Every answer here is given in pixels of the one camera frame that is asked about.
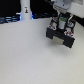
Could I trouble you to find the white kcup green lid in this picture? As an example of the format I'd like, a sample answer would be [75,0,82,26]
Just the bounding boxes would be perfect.
[59,19,66,29]

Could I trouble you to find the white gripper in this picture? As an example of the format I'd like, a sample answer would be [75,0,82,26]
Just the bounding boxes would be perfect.
[53,0,72,28]

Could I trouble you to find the black kcup holder drawer box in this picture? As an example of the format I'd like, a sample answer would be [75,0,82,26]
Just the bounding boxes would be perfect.
[46,16,76,48]

